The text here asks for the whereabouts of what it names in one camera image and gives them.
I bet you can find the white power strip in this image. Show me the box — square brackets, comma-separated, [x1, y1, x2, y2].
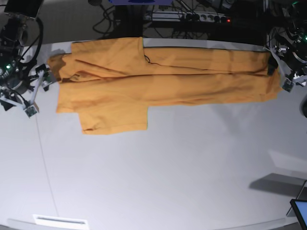
[144, 11, 232, 23]

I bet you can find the orange yellow T-shirt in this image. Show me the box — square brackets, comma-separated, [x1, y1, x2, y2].
[48, 37, 281, 135]

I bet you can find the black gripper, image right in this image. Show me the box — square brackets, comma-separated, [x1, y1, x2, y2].
[267, 45, 307, 76]

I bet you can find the tablet screen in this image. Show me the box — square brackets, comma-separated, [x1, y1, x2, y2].
[290, 199, 307, 230]

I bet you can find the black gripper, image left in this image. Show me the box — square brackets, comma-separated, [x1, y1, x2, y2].
[0, 69, 52, 101]

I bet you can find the grey tablet stand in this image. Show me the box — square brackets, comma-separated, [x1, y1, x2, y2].
[285, 180, 307, 218]

